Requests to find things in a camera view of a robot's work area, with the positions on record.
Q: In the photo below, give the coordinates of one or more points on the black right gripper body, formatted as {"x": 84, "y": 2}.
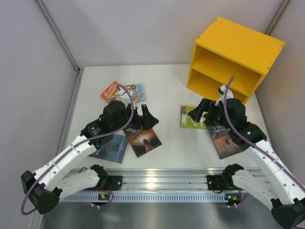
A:
{"x": 209, "y": 114}

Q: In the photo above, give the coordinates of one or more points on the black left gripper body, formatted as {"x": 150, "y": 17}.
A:
{"x": 137, "y": 119}

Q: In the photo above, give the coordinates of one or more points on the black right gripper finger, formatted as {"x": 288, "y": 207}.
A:
{"x": 197, "y": 112}
{"x": 209, "y": 119}

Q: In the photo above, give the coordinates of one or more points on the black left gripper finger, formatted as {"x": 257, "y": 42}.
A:
{"x": 148, "y": 121}
{"x": 129, "y": 110}

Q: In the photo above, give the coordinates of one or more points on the Three Days To See book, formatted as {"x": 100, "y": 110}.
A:
{"x": 142, "y": 141}

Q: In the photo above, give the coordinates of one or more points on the orange treehouse book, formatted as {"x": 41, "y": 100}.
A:
{"x": 113, "y": 93}

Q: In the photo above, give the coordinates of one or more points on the Tale Of Two Cities book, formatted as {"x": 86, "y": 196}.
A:
{"x": 223, "y": 143}

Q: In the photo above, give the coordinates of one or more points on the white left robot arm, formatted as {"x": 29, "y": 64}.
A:
{"x": 48, "y": 185}

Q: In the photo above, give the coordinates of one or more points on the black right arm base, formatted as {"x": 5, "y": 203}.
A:
{"x": 224, "y": 181}

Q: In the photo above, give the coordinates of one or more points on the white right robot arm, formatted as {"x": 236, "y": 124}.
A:
{"x": 283, "y": 195}

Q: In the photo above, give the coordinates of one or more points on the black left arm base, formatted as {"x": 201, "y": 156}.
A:
{"x": 105, "y": 182}

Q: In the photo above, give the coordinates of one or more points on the green comic book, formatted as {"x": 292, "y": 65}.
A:
{"x": 187, "y": 122}

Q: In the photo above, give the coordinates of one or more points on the light blue treehouse book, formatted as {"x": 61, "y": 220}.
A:
{"x": 138, "y": 92}

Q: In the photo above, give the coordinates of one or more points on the Nineteen Eighty-Four blue book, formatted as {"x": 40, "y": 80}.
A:
{"x": 113, "y": 151}

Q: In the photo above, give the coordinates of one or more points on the yellow wooden shelf box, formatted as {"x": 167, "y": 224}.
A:
{"x": 227, "y": 49}

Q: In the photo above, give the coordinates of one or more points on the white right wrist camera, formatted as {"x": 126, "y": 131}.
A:
{"x": 221, "y": 92}

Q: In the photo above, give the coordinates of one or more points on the aluminium mounting rail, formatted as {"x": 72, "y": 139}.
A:
{"x": 163, "y": 186}

